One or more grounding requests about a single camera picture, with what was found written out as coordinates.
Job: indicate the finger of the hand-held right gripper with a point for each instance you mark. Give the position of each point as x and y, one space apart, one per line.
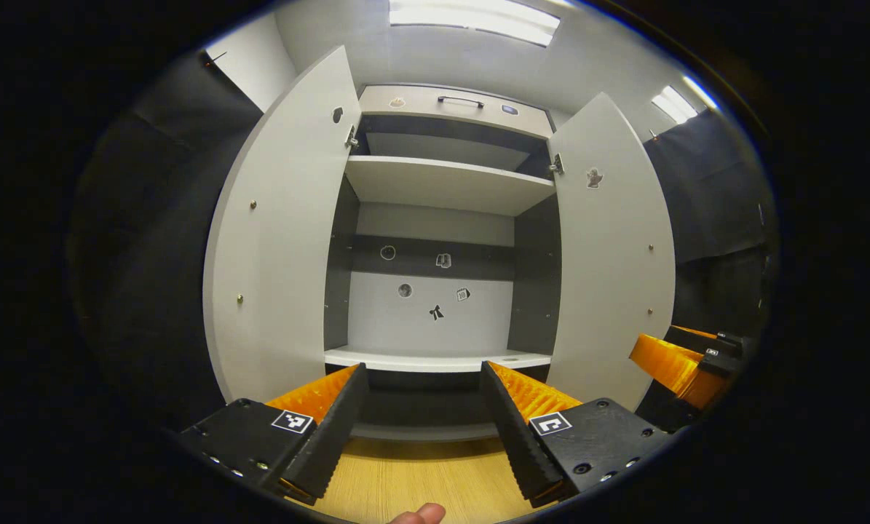
671 364

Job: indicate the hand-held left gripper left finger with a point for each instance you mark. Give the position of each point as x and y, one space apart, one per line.
333 429

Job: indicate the grey double-door shoe cabinet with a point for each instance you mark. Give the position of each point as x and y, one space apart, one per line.
533 291

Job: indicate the silver door hinge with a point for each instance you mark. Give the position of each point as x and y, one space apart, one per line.
352 137
557 164

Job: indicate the grey cabinet shelf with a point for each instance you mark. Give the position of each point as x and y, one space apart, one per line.
449 185
420 359

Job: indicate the grey cabinet drawer front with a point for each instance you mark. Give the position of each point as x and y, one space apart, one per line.
424 110

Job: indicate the ceiling light panel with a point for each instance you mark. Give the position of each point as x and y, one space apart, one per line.
678 102
478 20

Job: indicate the grey shoe cabinet door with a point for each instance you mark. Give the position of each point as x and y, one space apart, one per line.
609 291
282 255

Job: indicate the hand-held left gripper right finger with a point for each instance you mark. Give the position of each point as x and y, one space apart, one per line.
515 437

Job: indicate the black backdrop cloth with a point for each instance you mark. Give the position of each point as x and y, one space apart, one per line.
151 255

